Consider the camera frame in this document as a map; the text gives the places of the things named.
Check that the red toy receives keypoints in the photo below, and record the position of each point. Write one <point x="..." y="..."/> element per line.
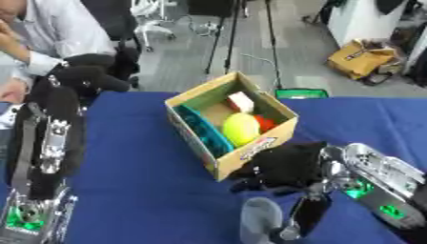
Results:
<point x="266" y="122"/>

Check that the black office chair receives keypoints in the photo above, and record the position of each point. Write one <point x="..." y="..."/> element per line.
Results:
<point x="119" y="28"/>

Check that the teal plastic toy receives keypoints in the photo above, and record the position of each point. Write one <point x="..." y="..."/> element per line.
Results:
<point x="205" y="133"/>

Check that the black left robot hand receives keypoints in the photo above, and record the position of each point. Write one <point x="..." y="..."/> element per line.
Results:
<point x="61" y="105"/>

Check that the white and pink block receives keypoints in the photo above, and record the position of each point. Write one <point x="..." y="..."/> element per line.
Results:
<point x="241" y="101"/>

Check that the black tripod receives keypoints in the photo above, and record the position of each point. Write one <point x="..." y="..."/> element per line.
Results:
<point x="231" y="35"/>

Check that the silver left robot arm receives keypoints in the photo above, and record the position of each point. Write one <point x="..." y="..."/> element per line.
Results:
<point x="30" y="219"/>

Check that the person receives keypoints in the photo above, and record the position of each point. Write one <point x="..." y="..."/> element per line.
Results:
<point x="55" y="31"/>

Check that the tan cardboard box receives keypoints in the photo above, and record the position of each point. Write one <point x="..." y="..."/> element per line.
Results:
<point x="244" y="155"/>

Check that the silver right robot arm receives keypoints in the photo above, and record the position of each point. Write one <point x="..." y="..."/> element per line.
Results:
<point x="383" y="181"/>

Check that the white chair base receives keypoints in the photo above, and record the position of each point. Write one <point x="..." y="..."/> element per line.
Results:
<point x="153" y="28"/>

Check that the green basket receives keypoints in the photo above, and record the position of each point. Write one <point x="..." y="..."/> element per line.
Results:
<point x="301" y="93"/>

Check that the yellow bag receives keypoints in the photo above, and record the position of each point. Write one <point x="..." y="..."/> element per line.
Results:
<point x="358" y="58"/>

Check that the grey soft cylinder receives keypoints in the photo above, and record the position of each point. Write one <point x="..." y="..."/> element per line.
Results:
<point x="260" y="220"/>

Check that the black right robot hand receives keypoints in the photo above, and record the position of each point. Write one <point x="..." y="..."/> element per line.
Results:
<point x="289" y="165"/>

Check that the yellow-green ball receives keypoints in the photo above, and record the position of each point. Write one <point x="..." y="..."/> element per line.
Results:
<point x="241" y="128"/>

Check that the white cabinet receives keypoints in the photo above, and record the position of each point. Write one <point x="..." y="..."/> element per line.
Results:
<point x="361" y="22"/>

